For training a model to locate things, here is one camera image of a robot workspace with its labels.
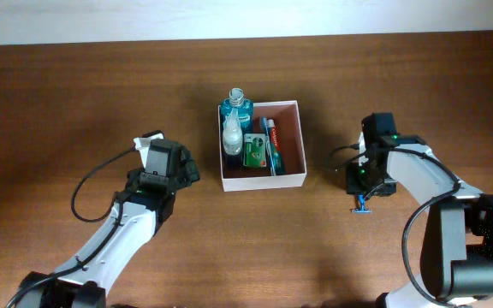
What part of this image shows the blue disposable razor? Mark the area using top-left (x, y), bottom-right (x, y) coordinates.
top-left (351, 194), bottom-right (372, 214)

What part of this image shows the clear spray bottle dark liquid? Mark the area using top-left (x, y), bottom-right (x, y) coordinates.
top-left (222, 108), bottom-right (243, 169)

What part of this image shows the green soap bar pack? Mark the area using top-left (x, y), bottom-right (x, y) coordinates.
top-left (243, 133), bottom-right (267, 168)

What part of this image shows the blue mouthwash bottle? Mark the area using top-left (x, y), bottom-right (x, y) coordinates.
top-left (220, 88), bottom-right (253, 133)

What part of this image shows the blue white toothbrush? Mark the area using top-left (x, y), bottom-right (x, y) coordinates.
top-left (259, 117), bottom-right (276, 176)

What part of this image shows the Colgate toothpaste tube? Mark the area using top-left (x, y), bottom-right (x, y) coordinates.
top-left (267, 119), bottom-right (286, 175)

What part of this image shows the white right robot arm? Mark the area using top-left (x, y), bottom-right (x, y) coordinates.
top-left (346, 113), bottom-right (493, 308)

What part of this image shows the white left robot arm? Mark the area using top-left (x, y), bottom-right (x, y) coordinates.
top-left (8, 133), bottom-right (200, 307)

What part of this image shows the white cardboard box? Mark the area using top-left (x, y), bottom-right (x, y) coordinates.
top-left (219, 100), bottom-right (307, 192)

